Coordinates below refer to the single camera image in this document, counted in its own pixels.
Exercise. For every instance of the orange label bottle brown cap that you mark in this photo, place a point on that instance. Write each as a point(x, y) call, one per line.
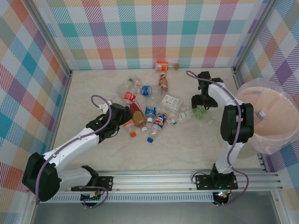
point(162, 66)

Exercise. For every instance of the large blue label water bottle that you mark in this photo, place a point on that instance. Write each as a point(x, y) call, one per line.
point(146, 90)

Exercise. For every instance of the aluminium frame post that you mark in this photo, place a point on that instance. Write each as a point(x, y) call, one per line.
point(255, 35)
point(49, 35)

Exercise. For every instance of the red label clear bottle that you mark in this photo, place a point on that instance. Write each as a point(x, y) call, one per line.
point(130, 96)

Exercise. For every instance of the small blue label water bottle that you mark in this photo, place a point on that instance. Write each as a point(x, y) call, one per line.
point(150, 111)

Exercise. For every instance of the small green label bottle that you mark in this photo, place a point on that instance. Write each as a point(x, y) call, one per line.
point(185, 115)

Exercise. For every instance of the clear bottle orange cap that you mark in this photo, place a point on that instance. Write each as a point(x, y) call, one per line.
point(133, 134)

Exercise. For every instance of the cola bottle blue cap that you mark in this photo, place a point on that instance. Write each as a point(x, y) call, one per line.
point(160, 121)

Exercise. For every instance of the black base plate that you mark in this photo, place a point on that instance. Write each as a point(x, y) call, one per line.
point(203, 182)
point(106, 183)

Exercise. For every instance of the red and gold label bottle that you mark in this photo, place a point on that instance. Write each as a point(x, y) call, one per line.
point(139, 119)

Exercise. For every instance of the clear bottle green cap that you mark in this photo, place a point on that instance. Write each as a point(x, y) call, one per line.
point(127, 87)

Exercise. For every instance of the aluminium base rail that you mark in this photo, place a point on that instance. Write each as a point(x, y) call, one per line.
point(151, 180)

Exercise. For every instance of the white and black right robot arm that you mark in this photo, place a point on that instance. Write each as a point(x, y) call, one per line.
point(227, 154)

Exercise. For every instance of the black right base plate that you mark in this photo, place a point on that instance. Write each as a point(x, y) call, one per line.
point(203, 182)

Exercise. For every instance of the square clear bottle white label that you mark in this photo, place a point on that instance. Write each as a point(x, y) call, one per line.
point(170, 100)

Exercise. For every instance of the small clear bottle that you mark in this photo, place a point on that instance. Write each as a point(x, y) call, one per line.
point(172, 121)

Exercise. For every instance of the pink translucent plastic bin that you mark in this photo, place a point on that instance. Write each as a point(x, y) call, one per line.
point(275, 130)

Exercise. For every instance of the small electronics board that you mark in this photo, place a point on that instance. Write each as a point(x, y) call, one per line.
point(222, 195)
point(91, 198)

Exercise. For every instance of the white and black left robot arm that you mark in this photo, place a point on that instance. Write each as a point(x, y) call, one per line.
point(70, 149)

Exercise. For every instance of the clear bottle white cap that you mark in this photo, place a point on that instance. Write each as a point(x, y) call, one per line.
point(144, 129)

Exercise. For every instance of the bottle with purple cap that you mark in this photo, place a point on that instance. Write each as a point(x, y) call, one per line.
point(261, 114)

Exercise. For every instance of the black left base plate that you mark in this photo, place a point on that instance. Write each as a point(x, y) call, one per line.
point(106, 183)

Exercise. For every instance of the brown drink bottle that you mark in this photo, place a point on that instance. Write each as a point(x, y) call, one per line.
point(163, 82)

